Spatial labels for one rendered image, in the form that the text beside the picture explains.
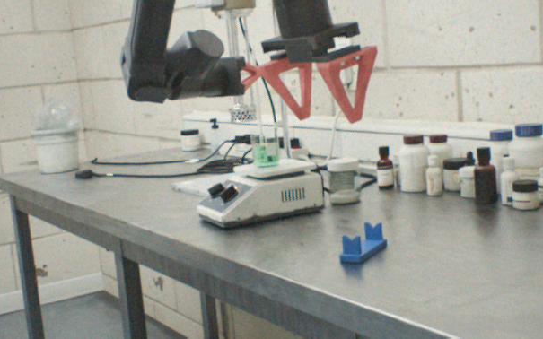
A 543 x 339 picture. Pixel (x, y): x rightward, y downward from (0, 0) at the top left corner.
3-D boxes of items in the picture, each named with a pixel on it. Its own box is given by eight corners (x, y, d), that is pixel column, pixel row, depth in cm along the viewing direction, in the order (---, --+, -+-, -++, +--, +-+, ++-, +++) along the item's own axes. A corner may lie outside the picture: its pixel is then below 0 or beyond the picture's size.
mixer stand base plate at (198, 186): (208, 197, 177) (207, 192, 177) (169, 187, 194) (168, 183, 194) (323, 175, 192) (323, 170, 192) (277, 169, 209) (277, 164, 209)
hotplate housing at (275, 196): (223, 230, 143) (219, 184, 142) (197, 219, 155) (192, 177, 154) (336, 209, 152) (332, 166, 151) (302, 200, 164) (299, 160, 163)
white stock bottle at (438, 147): (448, 186, 165) (445, 136, 163) (422, 186, 168) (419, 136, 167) (459, 181, 169) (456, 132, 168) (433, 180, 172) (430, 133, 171)
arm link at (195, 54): (121, 58, 137) (131, 99, 132) (151, 9, 129) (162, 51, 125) (185, 70, 143) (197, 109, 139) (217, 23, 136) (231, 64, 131)
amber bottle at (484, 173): (502, 202, 146) (499, 147, 144) (482, 204, 145) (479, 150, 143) (490, 198, 150) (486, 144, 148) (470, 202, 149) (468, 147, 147)
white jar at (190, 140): (179, 150, 268) (177, 130, 267) (197, 148, 270) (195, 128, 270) (185, 152, 263) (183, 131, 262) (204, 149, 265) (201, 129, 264)
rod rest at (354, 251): (361, 263, 115) (359, 238, 114) (338, 262, 116) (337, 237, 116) (388, 245, 123) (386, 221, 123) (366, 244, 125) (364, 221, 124)
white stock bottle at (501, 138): (483, 195, 153) (479, 133, 152) (490, 188, 159) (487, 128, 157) (518, 195, 150) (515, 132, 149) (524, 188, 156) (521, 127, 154)
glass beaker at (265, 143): (287, 167, 152) (284, 123, 151) (270, 171, 148) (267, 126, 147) (261, 166, 156) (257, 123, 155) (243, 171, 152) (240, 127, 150)
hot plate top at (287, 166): (258, 178, 146) (258, 173, 146) (232, 171, 156) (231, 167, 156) (319, 168, 151) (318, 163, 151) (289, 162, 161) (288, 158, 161)
